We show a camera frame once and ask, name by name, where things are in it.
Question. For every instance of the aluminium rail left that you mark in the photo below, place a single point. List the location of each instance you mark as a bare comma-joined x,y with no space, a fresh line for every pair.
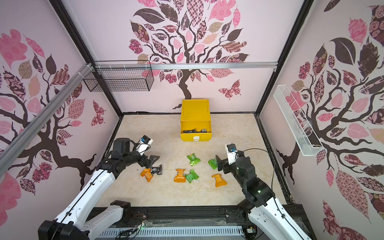
20,143

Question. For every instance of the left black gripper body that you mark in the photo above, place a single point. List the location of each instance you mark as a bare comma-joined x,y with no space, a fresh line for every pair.
142,161

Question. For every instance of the green cookie packet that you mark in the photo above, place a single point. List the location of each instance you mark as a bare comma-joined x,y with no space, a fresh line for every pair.
193,159
213,164
192,176

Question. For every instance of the orange cookie packet centre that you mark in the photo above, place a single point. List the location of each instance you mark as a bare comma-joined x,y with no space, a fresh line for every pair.
180,177

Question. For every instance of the green cookie packet centre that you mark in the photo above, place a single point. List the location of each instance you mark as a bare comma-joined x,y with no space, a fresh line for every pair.
192,176

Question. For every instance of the white wire shelf basket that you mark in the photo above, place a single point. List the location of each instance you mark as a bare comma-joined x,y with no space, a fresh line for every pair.
301,128

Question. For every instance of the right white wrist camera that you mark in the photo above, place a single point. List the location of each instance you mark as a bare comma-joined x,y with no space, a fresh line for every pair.
233,154

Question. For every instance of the orange cookie packet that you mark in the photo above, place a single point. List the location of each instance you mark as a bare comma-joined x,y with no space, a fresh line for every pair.
219,181
147,173
180,177

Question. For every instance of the yellow plastic drawer cabinet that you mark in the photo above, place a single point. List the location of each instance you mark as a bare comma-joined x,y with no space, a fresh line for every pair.
196,114

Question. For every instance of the white slotted cable duct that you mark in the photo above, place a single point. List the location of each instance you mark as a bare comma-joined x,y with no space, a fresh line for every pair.
157,233

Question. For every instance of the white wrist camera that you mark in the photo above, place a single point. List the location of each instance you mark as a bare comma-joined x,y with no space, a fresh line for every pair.
233,154
144,144

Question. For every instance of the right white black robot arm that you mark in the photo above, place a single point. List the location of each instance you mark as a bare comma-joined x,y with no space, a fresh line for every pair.
261,206

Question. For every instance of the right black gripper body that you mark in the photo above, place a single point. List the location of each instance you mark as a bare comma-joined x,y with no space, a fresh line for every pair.
224,165

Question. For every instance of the green cookie packet upper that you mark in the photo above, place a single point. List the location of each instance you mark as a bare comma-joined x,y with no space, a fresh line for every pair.
193,159

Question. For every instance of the orange cookie packet left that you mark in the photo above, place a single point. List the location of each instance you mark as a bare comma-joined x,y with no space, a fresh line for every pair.
147,173

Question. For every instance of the aluminium rail back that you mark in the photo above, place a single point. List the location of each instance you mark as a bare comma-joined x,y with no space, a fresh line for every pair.
189,66

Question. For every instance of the orange cookie packet right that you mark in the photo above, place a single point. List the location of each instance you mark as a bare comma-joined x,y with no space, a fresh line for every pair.
219,181

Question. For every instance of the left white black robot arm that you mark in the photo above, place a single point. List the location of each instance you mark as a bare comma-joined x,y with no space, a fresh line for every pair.
74,223

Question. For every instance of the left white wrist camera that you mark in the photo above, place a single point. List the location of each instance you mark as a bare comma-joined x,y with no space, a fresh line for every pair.
144,144

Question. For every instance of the aluminium rail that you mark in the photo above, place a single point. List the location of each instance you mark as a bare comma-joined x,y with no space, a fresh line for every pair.
189,66
20,143

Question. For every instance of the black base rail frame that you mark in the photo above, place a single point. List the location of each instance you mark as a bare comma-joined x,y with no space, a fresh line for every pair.
192,216

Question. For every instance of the black wire basket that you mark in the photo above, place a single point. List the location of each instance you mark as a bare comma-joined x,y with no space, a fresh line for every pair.
120,76

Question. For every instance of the green cookie packet right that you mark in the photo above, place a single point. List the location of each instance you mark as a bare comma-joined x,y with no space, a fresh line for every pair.
213,164

